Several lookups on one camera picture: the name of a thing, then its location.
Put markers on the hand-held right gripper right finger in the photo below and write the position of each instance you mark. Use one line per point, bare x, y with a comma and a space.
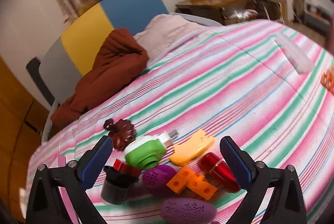
236, 161

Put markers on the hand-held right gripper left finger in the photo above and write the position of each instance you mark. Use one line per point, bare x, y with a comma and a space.
96, 161

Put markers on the red translucent toy piece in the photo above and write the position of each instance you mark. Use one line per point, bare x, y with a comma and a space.
216, 166

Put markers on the red plastic toy piece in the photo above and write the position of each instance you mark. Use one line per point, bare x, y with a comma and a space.
124, 168

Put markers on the clear vial black cap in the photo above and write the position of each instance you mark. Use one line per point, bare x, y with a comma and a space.
114, 187

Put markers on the dark brown pumpkin toy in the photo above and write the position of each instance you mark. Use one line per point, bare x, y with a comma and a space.
122, 135

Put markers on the orange block with holes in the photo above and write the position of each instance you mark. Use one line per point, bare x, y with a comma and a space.
198, 184

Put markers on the green white toy camera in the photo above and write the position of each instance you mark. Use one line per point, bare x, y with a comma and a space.
143, 151

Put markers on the yellow plastic toy piece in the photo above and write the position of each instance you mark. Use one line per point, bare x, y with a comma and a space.
188, 152

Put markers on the purple perforated toy cup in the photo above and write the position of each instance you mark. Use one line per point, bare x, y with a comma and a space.
159, 179

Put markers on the purple oval embossed toy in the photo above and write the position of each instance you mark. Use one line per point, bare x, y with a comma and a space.
188, 211

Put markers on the white rectangular tray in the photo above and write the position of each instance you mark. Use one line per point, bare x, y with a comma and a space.
294, 54

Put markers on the striped pink green bed sheet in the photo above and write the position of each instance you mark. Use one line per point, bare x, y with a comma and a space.
208, 98

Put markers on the wooden wardrobe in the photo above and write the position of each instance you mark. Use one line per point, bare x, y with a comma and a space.
13, 122

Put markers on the brown quilted blanket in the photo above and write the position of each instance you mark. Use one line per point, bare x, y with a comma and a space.
109, 70

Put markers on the orange patterned object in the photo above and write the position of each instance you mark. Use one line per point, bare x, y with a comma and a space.
328, 81

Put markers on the grey yellow blue headboard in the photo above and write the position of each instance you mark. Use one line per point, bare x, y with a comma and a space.
83, 38

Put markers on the pale pink pillow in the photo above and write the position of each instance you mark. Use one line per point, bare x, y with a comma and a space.
167, 33

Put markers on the wooden desk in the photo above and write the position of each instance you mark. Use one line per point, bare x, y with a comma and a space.
208, 2

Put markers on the white bed rail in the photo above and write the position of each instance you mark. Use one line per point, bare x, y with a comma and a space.
49, 119

